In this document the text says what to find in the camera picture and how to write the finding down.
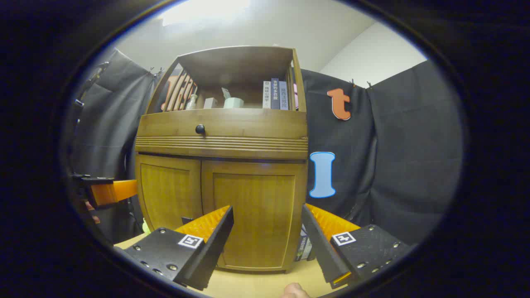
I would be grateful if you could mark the light blue book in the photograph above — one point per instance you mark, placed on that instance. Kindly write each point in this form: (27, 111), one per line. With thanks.
(283, 96)

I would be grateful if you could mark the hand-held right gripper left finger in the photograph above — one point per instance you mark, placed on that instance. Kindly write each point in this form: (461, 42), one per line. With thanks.
(215, 244)

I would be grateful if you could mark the wooden shoe cabinet door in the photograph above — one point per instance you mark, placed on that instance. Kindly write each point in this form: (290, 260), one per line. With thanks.
(256, 198)
(165, 190)

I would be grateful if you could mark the white tape roll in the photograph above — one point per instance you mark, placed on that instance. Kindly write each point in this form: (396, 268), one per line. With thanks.
(234, 103)

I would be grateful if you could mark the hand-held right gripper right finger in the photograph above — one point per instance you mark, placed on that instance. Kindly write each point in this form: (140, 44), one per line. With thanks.
(321, 244)

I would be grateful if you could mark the dark blue book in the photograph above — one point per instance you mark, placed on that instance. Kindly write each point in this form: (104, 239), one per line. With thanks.
(275, 94)

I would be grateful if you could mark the ceiling light panel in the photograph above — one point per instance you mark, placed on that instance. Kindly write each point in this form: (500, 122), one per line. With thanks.
(198, 12)

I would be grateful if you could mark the wooden double-door shoe cabinet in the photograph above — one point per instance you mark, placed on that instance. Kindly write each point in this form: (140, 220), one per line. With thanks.
(236, 62)

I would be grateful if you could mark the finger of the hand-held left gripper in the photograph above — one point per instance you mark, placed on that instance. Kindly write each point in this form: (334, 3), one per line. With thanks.
(99, 180)

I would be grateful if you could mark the wooden cabinet drawer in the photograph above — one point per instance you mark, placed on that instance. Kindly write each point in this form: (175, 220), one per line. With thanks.
(256, 128)

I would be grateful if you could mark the black backdrop cloth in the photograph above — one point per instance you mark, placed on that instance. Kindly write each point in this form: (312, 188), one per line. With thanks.
(414, 165)

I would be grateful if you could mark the white book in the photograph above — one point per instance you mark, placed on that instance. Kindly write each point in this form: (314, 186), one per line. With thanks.
(266, 96)

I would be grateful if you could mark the yellow-green small object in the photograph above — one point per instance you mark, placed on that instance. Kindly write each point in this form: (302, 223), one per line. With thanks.
(145, 227)

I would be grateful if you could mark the small grey box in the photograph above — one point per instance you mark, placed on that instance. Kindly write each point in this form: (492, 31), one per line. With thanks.
(210, 103)

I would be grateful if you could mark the black round drawer knob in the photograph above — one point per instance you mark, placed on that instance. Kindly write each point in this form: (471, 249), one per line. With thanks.
(200, 129)

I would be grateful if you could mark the white cardboard box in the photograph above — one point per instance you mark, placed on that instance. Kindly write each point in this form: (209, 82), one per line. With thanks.
(305, 248)

